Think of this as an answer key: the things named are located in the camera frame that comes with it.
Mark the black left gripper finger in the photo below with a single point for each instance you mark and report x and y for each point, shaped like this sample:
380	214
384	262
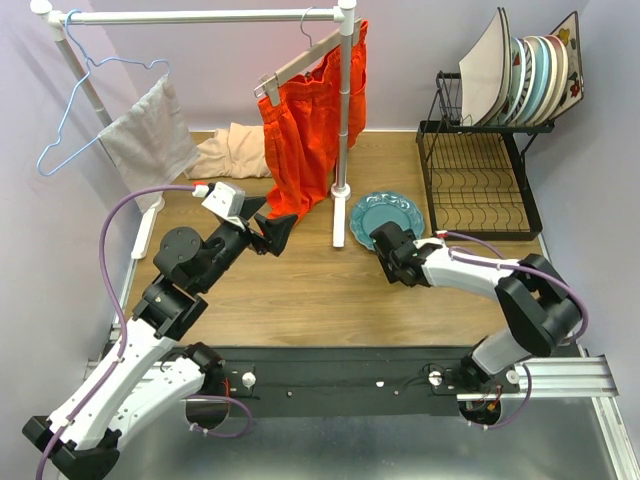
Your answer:
251	206
274	233

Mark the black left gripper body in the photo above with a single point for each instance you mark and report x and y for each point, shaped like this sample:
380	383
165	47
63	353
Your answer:
231	239

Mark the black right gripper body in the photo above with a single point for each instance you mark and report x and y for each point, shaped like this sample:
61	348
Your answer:
390	268

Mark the teal scalloped ceramic plate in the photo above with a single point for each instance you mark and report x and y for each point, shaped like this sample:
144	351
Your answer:
377	208

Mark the white square plate black rim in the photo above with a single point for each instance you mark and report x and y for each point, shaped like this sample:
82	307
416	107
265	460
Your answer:
481	72

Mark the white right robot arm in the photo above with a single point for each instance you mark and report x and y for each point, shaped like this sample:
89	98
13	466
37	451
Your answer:
541	311

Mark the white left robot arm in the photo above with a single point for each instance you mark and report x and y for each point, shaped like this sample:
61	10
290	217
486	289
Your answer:
84	437

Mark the white clothes rack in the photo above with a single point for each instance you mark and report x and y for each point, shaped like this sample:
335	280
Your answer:
58	23

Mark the beige cloth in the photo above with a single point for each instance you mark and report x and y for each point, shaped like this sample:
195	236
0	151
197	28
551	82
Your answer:
236	152

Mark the orange shorts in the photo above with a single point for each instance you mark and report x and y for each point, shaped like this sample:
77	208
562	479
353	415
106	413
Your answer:
301	138

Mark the grey towel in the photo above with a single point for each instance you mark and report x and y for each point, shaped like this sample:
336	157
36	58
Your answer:
150	144

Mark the wooden clip hanger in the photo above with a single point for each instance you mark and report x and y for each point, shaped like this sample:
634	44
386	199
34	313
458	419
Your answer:
344	38

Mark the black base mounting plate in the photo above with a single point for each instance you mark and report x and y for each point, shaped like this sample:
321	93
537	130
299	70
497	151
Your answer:
349	381

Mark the floral round plate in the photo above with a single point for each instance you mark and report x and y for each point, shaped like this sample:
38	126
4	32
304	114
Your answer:
517	81

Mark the blue striped round plate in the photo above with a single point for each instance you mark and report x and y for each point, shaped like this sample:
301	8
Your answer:
529	69

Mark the cream round plate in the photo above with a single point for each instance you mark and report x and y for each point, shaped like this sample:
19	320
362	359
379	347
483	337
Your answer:
554	64

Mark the light blue round plate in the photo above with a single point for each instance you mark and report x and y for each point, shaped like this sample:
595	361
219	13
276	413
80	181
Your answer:
541	55

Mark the pink round plate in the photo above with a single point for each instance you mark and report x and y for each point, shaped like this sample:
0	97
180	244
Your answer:
560	77

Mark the flower pattern square plate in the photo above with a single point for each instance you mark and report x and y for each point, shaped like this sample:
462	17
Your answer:
568	32

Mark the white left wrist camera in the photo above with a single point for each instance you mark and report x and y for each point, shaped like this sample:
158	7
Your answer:
225	201

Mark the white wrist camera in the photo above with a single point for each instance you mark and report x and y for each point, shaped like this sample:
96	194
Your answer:
434	241
225	201

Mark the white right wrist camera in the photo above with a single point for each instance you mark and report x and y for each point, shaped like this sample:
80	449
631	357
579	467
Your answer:
434	241

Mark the black wire dish rack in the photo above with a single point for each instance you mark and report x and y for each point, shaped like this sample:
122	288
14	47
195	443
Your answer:
475	176

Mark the aluminium rail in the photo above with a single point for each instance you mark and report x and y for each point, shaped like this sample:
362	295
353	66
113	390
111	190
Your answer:
566	377

